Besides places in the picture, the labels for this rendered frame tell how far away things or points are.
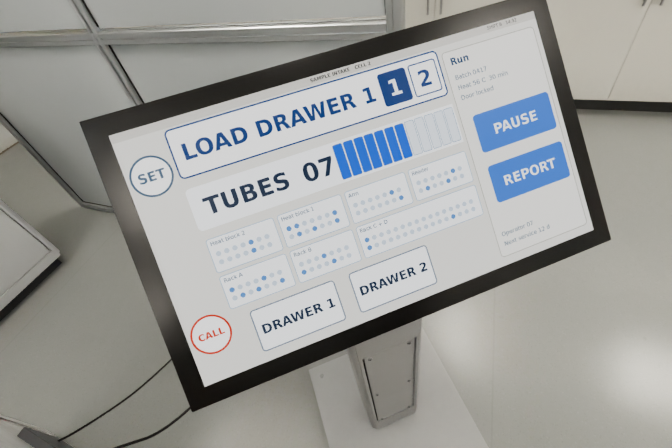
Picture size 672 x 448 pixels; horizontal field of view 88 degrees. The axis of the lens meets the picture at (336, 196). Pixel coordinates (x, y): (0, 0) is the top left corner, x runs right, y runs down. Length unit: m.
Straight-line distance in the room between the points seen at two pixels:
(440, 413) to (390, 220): 1.02
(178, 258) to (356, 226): 0.18
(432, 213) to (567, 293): 1.31
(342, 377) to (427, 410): 0.30
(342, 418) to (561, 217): 1.04
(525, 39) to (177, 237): 0.44
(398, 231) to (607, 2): 2.08
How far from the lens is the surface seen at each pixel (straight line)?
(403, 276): 0.40
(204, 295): 0.39
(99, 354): 1.89
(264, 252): 0.37
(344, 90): 0.38
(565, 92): 0.50
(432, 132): 0.41
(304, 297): 0.39
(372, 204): 0.38
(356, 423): 1.34
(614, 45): 2.47
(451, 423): 1.35
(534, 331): 1.55
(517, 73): 0.47
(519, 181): 0.46
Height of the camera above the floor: 1.34
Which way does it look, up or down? 44 degrees down
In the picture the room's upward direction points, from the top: 12 degrees counter-clockwise
